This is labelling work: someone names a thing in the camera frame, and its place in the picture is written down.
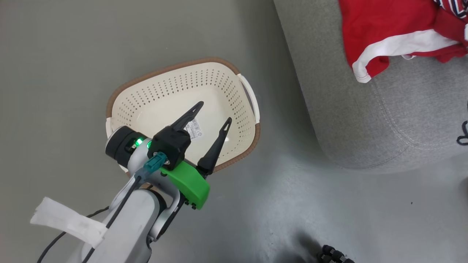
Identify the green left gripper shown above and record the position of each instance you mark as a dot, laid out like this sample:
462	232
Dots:
190	186

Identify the red white-trimmed garment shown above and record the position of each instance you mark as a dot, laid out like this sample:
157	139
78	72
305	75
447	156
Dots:
384	22

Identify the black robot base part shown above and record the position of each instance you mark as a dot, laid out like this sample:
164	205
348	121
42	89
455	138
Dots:
331	255

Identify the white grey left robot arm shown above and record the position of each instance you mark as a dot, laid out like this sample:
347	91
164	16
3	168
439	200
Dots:
128	226

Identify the cream perforated laundry basket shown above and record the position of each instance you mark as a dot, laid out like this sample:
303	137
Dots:
157	95

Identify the white barcode sticker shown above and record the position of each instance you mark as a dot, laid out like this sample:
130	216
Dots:
193	129

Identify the white tape label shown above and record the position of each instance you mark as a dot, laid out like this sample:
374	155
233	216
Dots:
67	221

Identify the grey fabric sofa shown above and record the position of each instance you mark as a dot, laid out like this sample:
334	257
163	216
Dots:
384	124

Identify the navy red striped garment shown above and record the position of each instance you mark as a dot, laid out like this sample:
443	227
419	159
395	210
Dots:
455	5

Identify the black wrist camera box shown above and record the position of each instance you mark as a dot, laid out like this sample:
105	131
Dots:
170	144

